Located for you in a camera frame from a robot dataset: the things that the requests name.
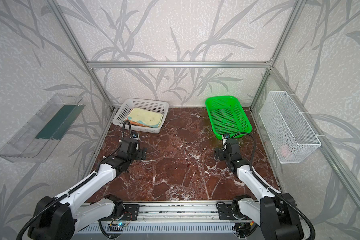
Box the pink object in wire basket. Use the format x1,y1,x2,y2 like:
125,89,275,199
281,145,293,159

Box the white wire mesh basket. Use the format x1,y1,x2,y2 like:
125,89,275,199
260,91,322,164

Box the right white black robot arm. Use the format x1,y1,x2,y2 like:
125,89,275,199
215,139,304,240

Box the right black corrugated cable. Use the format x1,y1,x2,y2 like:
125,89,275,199
224,132,316,240

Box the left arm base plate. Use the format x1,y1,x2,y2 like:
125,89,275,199
113,204,140,221

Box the light blue towel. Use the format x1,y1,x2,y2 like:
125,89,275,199
125,108,164,128

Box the aluminium frame rail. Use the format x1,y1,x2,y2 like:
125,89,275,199
88,61,271,69

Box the green perforated plastic basket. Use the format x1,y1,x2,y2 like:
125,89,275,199
205,96,252,140

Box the left black corrugated cable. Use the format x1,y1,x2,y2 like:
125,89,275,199
15,119,133,240

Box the cream orange patterned towel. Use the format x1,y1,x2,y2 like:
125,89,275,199
127,119,144,127

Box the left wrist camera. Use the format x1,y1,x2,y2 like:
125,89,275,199
132,132,140,143

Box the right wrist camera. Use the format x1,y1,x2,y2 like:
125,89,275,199
222,134,231,143

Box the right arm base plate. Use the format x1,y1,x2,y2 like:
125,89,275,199
216,202,244,221

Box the black corrugated cable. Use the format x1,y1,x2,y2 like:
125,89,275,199
15,119,133,240
224,132,316,240

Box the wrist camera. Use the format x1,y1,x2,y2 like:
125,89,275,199
132,132,140,143
222,134,231,143

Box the clear acrylic wall shelf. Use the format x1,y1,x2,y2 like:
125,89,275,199
0,94,85,163

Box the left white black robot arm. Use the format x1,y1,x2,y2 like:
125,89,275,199
17,133,147,240

